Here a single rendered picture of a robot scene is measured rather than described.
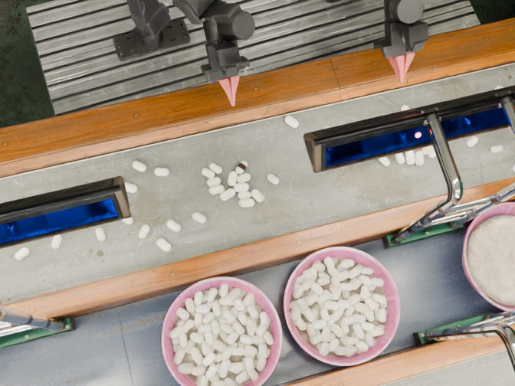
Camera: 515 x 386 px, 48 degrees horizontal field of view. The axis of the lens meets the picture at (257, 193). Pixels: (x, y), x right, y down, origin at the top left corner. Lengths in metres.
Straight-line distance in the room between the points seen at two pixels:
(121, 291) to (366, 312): 0.56
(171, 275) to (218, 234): 0.15
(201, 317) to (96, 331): 0.26
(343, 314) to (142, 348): 0.48
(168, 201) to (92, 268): 0.23
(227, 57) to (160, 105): 0.30
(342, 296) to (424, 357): 0.23
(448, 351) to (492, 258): 0.26
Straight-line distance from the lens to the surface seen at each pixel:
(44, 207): 1.06
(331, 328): 1.38
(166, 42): 1.64
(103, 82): 1.62
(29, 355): 1.49
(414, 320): 1.50
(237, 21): 1.23
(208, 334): 1.36
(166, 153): 1.45
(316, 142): 1.07
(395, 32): 1.38
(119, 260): 1.40
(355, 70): 1.54
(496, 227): 1.55
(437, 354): 1.42
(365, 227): 1.40
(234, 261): 1.35
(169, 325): 1.36
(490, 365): 1.49
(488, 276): 1.52
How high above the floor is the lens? 2.10
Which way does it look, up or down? 74 degrees down
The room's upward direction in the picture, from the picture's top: 12 degrees clockwise
